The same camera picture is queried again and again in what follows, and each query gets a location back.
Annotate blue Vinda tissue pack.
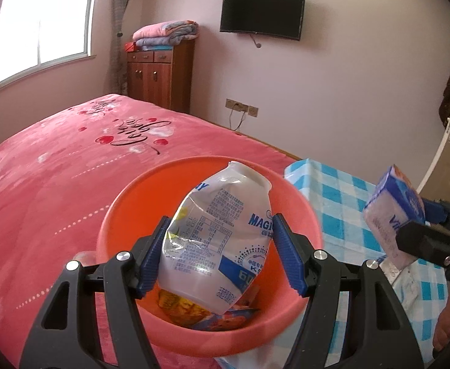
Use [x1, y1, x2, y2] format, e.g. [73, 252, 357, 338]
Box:
[363, 165, 426, 270]

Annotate crushed MagicDay plastic bottle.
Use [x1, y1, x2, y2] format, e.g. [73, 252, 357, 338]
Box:
[157, 161, 273, 314]

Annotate yellow red snack wrapper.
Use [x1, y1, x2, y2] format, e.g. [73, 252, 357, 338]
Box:
[158, 289, 211, 328]

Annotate orange plastic trash bucket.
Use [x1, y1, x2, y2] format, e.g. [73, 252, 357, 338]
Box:
[96, 156, 322, 357]

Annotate bright bedroom window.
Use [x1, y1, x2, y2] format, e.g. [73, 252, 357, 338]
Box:
[0, 0, 94, 88]

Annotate blue white checkered tablecloth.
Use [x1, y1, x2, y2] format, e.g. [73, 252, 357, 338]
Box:
[215, 157, 450, 369]

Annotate pink floral bedspread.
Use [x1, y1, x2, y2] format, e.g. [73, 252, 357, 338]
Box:
[0, 94, 292, 364]

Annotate brown wooden cabinet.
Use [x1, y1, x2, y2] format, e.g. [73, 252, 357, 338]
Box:
[127, 40, 195, 113]

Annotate folded pink grey blankets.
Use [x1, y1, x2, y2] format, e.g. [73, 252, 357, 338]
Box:
[123, 20, 199, 53]

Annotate grey plaid curtain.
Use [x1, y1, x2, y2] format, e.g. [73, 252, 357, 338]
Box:
[110, 0, 129, 93]

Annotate black charger cable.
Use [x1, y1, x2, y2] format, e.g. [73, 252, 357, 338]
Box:
[229, 105, 249, 134]

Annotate wall power outlet strip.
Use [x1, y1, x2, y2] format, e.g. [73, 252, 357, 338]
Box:
[225, 98, 258, 117]

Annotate black wall television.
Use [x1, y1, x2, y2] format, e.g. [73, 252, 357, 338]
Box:
[220, 0, 306, 41]

